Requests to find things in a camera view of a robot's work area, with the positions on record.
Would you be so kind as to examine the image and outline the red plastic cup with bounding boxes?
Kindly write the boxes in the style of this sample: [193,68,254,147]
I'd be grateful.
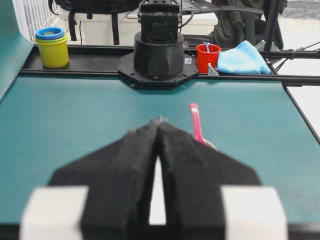
[196,43,221,74]

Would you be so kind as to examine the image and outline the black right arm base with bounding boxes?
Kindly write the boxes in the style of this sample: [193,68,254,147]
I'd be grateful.
[118,0,199,87]

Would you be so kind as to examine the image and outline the red plastic spoon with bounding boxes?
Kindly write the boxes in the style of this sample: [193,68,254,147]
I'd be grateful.
[189,103,217,151]

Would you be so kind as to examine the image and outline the light blue cloth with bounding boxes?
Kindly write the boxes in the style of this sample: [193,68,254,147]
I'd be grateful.
[216,40,271,75]

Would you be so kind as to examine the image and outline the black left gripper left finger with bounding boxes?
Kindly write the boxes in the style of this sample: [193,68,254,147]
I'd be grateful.
[48,120,160,240]

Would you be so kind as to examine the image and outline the black office chair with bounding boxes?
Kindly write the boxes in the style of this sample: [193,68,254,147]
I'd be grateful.
[211,0,272,49]

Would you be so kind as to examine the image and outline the blue utensil in cup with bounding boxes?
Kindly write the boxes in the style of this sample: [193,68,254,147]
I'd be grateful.
[203,41,211,53]

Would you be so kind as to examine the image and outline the yellow green stacked cups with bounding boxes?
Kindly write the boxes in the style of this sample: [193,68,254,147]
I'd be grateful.
[35,26,69,68]

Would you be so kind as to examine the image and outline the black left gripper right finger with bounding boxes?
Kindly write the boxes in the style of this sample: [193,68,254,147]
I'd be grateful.
[156,120,261,240]

